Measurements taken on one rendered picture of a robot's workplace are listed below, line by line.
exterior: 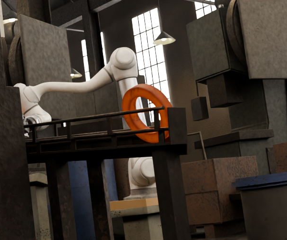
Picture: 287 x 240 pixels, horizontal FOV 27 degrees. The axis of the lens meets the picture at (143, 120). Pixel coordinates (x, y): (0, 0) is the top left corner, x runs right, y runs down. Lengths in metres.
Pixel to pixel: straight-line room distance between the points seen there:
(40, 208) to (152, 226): 0.69
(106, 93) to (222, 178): 3.26
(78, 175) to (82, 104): 2.13
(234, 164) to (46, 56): 2.57
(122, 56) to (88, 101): 4.76
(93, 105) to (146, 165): 4.81
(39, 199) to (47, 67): 3.13
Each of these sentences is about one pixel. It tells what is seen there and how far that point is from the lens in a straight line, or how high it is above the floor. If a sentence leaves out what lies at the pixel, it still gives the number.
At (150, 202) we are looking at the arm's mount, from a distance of 3.25.
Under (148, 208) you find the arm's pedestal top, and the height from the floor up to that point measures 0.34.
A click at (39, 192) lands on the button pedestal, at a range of 3.59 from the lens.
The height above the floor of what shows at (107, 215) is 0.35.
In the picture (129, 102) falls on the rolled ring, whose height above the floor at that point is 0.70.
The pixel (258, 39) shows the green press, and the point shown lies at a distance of 7.53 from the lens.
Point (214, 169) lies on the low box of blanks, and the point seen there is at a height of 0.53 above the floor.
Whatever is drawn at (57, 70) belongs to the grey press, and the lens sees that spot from 6.69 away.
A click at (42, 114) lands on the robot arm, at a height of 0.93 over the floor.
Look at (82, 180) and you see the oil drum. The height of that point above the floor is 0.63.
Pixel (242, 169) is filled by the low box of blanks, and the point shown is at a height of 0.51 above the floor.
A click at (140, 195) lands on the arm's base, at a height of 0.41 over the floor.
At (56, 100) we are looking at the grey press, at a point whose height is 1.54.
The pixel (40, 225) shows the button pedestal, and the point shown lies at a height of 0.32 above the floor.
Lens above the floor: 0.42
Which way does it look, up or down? 7 degrees up
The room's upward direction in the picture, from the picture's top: 8 degrees counter-clockwise
